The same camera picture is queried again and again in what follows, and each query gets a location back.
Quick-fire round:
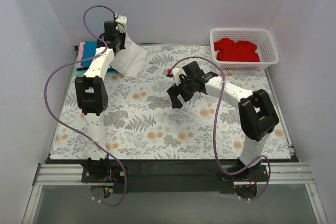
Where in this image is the white t shirt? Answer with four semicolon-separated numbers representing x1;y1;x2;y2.
110;33;148;78

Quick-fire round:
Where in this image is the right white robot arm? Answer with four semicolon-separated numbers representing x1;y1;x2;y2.
167;61;279;181

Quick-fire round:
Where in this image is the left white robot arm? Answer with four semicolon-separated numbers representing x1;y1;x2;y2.
75;16;127;182

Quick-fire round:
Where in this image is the blue folded t shirt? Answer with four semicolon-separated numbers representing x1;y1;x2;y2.
82;41;97;60

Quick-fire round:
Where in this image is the teal folded t shirt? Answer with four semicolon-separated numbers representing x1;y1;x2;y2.
75;60;118;76

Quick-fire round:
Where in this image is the pink folded t shirt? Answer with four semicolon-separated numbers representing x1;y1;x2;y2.
77;42;85;61

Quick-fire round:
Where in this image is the floral table mat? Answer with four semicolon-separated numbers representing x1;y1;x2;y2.
50;46;290;159

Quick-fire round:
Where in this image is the white plastic basket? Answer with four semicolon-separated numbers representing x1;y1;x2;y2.
209;28;279;70

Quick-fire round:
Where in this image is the red t shirt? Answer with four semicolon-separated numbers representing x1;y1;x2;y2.
214;38;260;62

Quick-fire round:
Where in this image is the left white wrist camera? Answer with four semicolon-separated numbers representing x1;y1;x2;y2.
115;15;128;34

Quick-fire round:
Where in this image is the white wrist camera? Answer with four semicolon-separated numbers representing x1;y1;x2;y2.
171;67;187;86
115;15;128;34

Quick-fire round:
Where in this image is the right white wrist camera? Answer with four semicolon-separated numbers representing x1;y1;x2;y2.
171;67;187;86

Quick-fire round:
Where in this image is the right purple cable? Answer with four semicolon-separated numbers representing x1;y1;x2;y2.
167;56;271;201

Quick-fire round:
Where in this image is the purple cable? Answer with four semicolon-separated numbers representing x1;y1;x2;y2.
44;5;129;207
167;56;271;201

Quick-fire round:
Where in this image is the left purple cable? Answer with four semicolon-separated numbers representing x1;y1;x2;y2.
44;5;129;207

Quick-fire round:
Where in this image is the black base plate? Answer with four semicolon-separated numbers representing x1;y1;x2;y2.
81;159;268;195

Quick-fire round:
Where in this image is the aluminium mounting rail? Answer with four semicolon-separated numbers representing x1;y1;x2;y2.
34;160;314;185

